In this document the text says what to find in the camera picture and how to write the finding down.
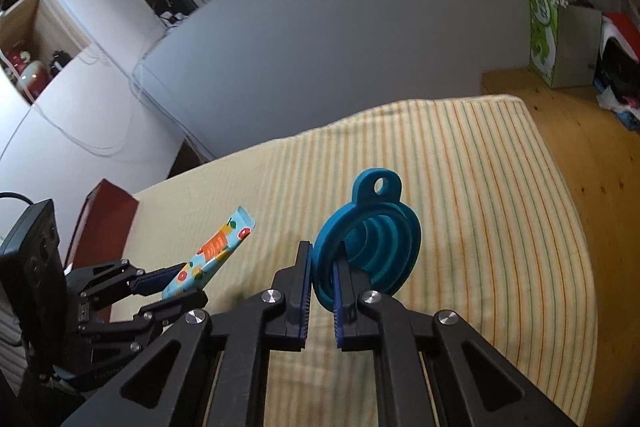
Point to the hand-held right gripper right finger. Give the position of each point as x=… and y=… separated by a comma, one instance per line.
x=340, y=309

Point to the red pot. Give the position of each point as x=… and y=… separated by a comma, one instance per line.
x=32, y=79

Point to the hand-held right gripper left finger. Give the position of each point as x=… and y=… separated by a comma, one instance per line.
x=301, y=302

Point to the pile of clothes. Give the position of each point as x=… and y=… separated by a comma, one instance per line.
x=620, y=72

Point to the wooden shelf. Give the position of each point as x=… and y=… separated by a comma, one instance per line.
x=25, y=22

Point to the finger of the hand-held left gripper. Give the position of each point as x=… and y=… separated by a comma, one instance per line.
x=160, y=279
x=175, y=304

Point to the blue silicone funnel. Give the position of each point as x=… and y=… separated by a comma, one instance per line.
x=390, y=257

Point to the green white carton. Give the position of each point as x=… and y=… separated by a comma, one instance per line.
x=545, y=32

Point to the fruit print tube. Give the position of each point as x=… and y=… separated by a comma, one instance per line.
x=220, y=247

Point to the striped yellow blanket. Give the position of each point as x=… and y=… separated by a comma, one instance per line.
x=475, y=207

